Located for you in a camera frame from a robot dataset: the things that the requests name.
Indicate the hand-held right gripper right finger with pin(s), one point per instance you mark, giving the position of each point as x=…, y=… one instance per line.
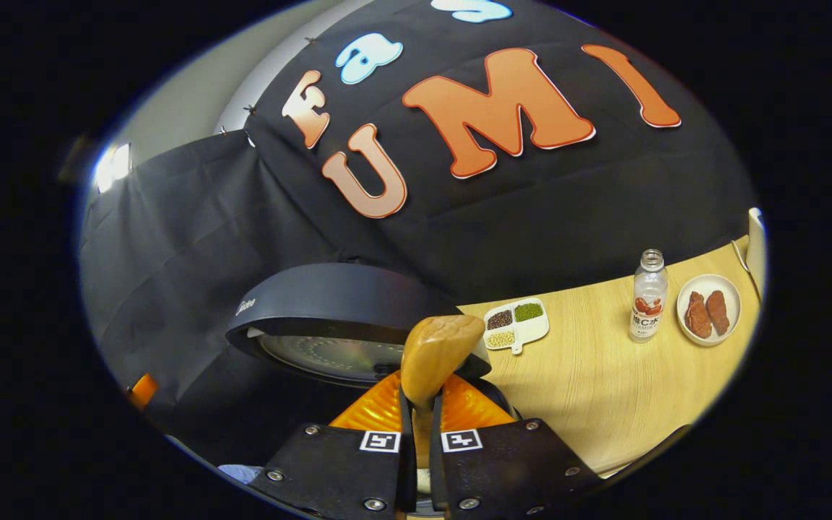
x=438, y=469

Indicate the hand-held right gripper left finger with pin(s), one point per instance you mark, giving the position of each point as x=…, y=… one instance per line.
x=406, y=462

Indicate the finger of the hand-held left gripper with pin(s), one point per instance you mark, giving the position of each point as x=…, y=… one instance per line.
x=144, y=390

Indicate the wooden spoon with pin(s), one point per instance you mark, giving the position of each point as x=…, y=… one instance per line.
x=438, y=354

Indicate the dark rice cooker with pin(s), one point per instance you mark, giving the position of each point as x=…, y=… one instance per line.
x=329, y=296

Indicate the black backdrop cloth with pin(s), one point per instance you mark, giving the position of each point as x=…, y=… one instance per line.
x=206, y=238

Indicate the white divided bean dish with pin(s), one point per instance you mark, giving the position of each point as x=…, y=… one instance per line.
x=535, y=328

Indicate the clear drink bottle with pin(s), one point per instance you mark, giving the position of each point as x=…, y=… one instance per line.
x=648, y=303

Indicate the red meat piece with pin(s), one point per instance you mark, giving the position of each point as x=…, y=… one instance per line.
x=718, y=312
x=698, y=316

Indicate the white round plate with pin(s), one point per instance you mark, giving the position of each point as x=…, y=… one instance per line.
x=730, y=285

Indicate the white toaster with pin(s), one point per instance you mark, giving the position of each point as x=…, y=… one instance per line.
x=757, y=253

